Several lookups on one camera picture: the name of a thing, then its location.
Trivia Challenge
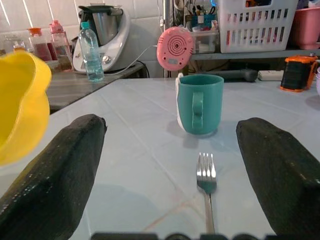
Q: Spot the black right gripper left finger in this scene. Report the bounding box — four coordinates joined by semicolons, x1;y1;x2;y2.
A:
0;113;109;240

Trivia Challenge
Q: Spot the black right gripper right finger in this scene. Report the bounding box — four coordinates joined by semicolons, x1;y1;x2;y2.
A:
235;117;320;240

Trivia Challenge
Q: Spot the steel fork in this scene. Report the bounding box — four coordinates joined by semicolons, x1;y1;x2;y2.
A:
196;152;218;235

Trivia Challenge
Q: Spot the yellow plastic bowl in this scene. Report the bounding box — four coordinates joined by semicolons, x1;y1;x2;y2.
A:
0;51;53;167

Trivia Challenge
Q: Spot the teal ceramic mug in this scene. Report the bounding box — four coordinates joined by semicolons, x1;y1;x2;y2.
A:
177;73;225;136

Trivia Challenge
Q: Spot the white power strip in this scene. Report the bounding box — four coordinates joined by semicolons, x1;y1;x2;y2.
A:
257;69;285;82

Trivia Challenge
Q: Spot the orange black container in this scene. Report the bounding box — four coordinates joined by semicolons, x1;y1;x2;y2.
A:
279;54;320;93

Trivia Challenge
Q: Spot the clear blue water bottle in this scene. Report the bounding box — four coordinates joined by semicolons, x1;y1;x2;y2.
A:
78;21;105;84

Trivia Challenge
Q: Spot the orange lid jug red liquid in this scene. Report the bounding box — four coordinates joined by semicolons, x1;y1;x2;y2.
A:
27;27;54;62

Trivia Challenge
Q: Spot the pink water bottle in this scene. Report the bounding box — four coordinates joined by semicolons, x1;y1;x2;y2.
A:
48;20;74;61

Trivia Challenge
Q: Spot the white kitchen cooking machine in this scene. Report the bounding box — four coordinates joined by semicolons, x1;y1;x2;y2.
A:
72;4;133;74

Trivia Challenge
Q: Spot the white plastic basket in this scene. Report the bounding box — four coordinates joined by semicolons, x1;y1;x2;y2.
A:
217;0;300;54

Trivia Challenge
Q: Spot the pink plastic bucket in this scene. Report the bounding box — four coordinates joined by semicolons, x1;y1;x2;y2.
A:
289;6;320;50

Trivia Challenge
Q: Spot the clear plastic box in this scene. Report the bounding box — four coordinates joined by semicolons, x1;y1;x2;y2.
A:
191;30;221;54

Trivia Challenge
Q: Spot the pink round gadget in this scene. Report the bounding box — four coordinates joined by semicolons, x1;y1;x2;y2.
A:
155;27;196;72

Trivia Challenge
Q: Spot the dark grey handle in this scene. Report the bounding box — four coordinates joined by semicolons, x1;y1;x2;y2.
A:
221;69;259;83

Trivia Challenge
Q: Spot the white cord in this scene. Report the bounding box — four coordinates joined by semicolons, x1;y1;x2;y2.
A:
175;73;188;132

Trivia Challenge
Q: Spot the white power cable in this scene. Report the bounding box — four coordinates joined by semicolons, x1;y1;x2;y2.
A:
103;44;161;76

